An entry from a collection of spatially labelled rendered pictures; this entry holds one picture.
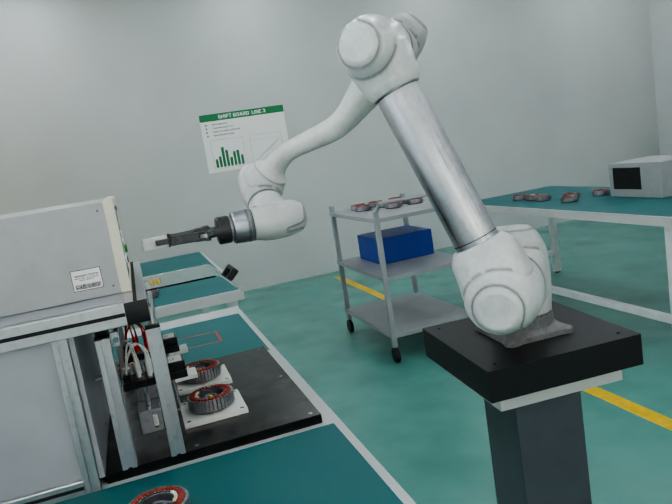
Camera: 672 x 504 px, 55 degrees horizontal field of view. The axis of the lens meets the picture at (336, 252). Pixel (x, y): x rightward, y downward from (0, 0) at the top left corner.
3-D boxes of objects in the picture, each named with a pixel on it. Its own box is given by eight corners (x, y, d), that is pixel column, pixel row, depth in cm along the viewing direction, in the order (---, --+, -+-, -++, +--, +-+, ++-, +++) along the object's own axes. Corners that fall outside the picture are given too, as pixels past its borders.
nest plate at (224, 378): (224, 367, 191) (223, 363, 191) (232, 382, 177) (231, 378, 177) (173, 380, 187) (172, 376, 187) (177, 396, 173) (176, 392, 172)
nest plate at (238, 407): (238, 393, 168) (237, 388, 168) (248, 412, 154) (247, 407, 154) (180, 408, 164) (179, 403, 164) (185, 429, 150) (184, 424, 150)
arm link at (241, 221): (251, 239, 183) (230, 243, 181) (245, 207, 182) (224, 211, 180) (257, 242, 174) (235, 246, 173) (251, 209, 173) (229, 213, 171)
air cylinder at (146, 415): (163, 418, 159) (158, 396, 158) (165, 429, 152) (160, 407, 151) (142, 423, 158) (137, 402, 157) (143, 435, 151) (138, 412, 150)
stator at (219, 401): (234, 392, 165) (231, 379, 165) (236, 408, 154) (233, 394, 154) (190, 402, 163) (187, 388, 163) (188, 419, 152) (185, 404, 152)
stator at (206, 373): (218, 367, 189) (216, 354, 188) (224, 378, 178) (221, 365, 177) (179, 376, 185) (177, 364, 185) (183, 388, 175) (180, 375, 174)
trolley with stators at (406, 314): (418, 313, 503) (400, 184, 487) (487, 344, 407) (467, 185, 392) (346, 331, 486) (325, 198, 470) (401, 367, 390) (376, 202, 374)
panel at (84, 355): (111, 382, 195) (90, 285, 190) (105, 476, 132) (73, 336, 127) (108, 383, 194) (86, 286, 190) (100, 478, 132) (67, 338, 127)
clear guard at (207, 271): (230, 278, 202) (227, 260, 201) (244, 291, 179) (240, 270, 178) (122, 301, 192) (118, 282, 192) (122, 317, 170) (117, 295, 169)
